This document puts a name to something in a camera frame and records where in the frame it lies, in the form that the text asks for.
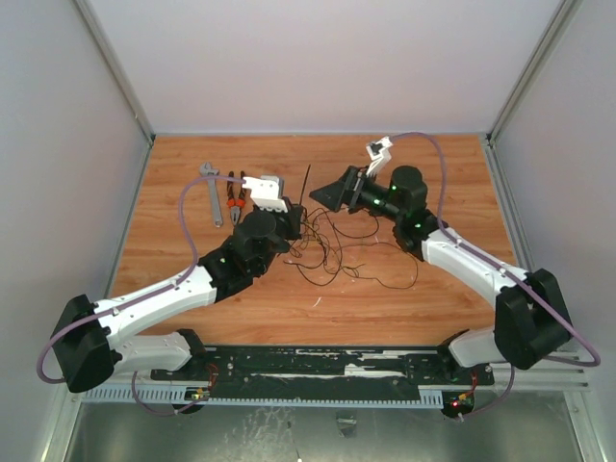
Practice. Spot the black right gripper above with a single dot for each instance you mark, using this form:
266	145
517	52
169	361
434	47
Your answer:
350	188

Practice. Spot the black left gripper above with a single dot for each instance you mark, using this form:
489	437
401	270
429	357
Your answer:
293	218

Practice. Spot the black zip tie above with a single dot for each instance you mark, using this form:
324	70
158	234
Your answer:
304	190

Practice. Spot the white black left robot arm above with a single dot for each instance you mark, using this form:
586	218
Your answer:
93	341

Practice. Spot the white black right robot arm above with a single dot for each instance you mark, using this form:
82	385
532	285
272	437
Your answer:
529	307

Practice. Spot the orange black pliers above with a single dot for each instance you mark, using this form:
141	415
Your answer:
235	201

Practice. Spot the silver adjustable wrench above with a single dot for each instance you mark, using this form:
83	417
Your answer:
211	175

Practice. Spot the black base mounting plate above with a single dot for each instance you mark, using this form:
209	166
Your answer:
327	373

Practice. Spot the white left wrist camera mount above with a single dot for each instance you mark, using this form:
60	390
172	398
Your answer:
266	192

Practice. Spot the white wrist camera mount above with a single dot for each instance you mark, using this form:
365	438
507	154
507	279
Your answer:
266	192
379	155

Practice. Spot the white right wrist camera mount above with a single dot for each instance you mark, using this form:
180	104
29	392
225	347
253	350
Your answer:
379	155

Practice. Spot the aluminium frame rail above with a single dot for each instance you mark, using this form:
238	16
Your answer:
543	147

